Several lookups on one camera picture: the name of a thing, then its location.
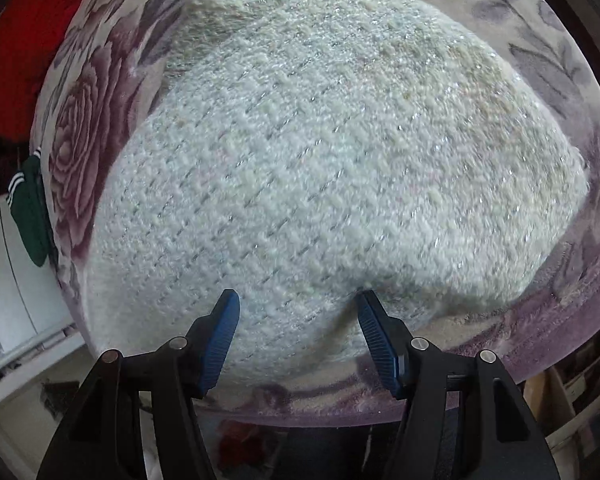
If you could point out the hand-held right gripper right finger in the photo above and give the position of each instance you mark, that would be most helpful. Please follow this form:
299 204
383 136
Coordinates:
377 340

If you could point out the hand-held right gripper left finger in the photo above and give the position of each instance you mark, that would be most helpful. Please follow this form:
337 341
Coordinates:
220 345

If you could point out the white fuzzy cardigan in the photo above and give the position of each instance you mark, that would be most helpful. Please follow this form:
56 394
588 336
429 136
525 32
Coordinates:
330 160

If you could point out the white wardrobe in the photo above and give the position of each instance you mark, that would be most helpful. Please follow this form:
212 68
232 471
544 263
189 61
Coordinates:
10 270

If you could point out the green white-striped pants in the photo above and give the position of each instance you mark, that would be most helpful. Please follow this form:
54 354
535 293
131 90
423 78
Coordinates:
30 215

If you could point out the purple floral blanket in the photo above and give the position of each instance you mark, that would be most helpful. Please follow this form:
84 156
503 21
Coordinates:
80 135

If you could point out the red quilt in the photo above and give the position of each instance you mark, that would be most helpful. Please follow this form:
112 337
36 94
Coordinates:
25 50

